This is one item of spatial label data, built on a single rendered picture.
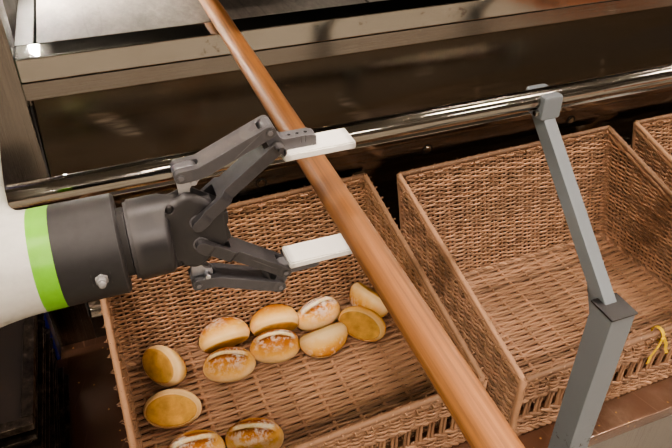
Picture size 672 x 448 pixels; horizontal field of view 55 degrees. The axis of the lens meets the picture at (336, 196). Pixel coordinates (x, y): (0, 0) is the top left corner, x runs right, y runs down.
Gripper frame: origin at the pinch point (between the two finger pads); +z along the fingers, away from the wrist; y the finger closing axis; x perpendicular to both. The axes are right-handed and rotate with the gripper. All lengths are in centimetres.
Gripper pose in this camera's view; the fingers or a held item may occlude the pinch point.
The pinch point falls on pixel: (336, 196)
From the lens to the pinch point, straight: 65.0
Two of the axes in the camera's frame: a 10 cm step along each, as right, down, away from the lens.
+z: 9.4, -2.0, 2.9
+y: 0.0, 8.2, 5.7
